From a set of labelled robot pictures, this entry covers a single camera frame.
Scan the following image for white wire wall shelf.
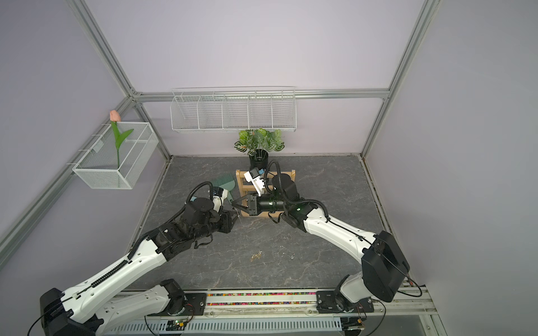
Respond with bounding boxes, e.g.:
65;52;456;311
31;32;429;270
170;86;297;132

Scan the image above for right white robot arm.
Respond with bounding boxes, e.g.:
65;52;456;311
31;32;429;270
232;169;411;314

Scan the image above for pink artificial tulip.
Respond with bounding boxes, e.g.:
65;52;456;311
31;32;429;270
109;110;134;169

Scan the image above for white mesh wall basket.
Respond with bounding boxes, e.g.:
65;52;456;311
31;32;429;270
72;122;158;190

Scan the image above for white slotted cable duct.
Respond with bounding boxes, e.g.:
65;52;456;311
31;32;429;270
106;317;343;335

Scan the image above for potted green plant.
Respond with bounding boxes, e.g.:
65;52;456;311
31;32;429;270
234;128;285;169

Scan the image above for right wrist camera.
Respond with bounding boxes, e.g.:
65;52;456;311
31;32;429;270
244;167;266;197

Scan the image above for wooden jewelry display stand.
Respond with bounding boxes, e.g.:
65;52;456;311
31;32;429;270
235;169;283;218

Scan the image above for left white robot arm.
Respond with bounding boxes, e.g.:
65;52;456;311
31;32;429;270
36;197;238;335

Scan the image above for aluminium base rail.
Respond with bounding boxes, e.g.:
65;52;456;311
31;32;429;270
110;287;440;331

